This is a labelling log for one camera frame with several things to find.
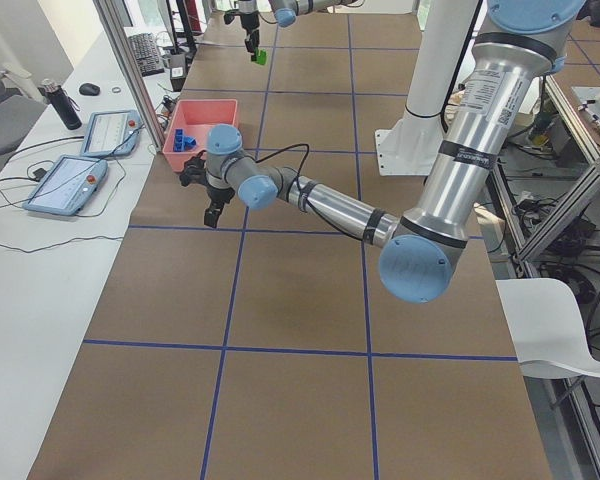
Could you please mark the black keyboard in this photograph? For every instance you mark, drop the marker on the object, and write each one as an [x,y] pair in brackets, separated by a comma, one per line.
[146,54]

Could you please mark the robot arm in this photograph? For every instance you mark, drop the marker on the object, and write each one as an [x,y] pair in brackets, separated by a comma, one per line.
[518,42]
[285,14]

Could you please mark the green block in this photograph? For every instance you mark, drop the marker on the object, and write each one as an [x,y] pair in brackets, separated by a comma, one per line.
[259,57]

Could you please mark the long blue studded block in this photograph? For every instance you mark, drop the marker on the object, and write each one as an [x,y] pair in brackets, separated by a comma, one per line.
[179,141]

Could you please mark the black computer mouse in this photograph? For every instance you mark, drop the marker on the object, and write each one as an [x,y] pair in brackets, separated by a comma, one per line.
[89,89]

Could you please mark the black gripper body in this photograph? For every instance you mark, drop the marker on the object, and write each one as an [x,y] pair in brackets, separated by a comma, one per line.
[216,194]
[250,22]

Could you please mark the blue teach pendant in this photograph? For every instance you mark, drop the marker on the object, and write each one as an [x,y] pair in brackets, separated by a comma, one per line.
[111,133]
[67,186]

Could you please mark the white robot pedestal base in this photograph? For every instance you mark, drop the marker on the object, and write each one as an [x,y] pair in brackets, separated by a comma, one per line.
[411,146]

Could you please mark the small blue block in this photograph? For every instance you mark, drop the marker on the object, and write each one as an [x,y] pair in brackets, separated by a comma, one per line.
[189,143]

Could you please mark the pink plastic box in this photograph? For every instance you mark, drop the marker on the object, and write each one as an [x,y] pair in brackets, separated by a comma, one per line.
[195,118]

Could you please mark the aluminium frame post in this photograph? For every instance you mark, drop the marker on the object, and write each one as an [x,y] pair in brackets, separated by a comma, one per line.
[113,27]

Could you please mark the blue teach pendant far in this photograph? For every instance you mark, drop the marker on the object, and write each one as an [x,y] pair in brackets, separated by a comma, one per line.
[111,133]

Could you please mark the black water bottle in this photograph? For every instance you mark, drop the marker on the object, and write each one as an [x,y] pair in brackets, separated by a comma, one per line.
[61,103]

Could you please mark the blue teach pendant near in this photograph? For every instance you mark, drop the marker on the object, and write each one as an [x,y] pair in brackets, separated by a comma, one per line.
[67,186]

